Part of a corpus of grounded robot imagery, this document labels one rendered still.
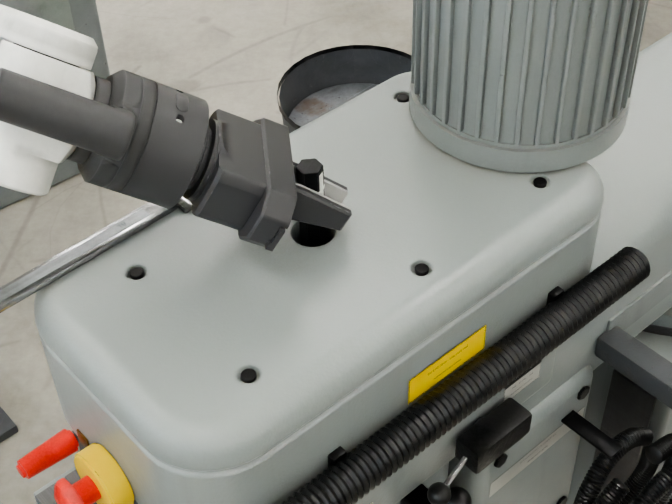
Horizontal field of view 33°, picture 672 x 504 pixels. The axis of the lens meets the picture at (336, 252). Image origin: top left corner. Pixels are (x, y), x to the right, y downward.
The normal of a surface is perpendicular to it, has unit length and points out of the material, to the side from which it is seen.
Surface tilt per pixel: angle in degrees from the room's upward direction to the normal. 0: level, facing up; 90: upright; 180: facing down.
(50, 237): 0
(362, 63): 86
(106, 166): 91
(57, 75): 62
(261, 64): 0
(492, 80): 90
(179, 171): 75
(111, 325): 0
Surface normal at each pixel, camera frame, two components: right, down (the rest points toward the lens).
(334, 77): 0.37, 0.59
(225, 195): 0.11, 0.68
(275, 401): 0.28, -0.42
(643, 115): -0.03, -0.73
